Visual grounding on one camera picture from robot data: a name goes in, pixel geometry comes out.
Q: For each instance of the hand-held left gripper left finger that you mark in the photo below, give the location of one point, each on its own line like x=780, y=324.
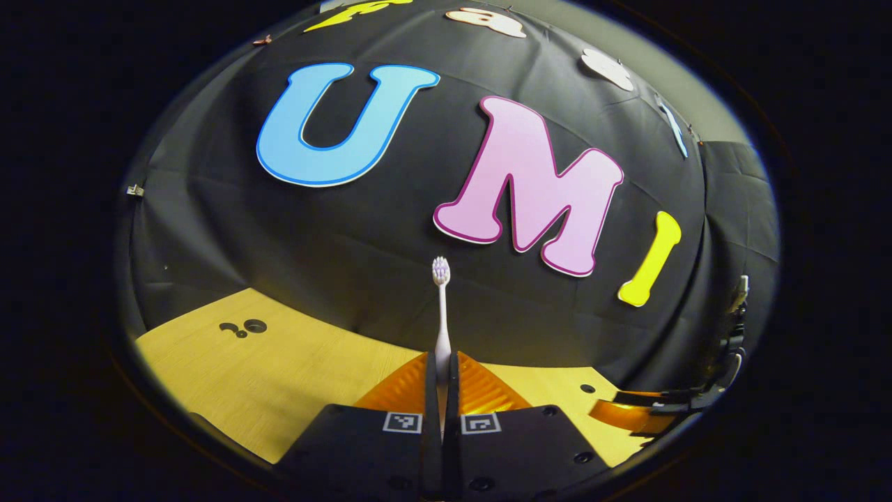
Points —
x=362, y=453

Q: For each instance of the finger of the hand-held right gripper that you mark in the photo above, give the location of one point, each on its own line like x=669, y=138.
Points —
x=662, y=399
x=627, y=416

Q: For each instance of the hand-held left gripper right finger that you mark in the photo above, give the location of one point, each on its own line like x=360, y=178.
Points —
x=523, y=453

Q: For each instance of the white toothbrush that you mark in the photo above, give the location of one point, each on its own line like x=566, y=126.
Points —
x=442, y=328

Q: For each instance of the wooden desktop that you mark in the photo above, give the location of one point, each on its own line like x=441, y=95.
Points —
x=265, y=376

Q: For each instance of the black backdrop cloth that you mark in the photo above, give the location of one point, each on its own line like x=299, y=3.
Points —
x=418, y=209

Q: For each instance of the silver cloth clip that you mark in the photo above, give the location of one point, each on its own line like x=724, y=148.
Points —
x=134, y=189

